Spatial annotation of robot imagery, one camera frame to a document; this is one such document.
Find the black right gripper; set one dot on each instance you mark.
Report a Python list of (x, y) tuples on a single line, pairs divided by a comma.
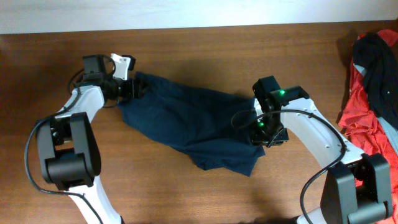
[(257, 139)]

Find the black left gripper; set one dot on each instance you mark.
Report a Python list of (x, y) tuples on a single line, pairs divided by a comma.
[(134, 85)]

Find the dark navy blue shorts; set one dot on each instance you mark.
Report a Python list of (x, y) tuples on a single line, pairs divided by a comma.
[(198, 122)]

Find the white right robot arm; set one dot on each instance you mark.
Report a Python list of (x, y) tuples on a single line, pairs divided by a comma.
[(357, 188)]

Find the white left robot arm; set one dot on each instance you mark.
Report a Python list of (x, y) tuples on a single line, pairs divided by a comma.
[(68, 153)]

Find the red mesh shirt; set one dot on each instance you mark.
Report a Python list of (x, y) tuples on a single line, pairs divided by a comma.
[(360, 122)]

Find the light grey garment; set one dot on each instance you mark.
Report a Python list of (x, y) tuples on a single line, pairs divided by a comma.
[(389, 130)]

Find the black garment on pile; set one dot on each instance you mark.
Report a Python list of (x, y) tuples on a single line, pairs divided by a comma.
[(380, 79)]

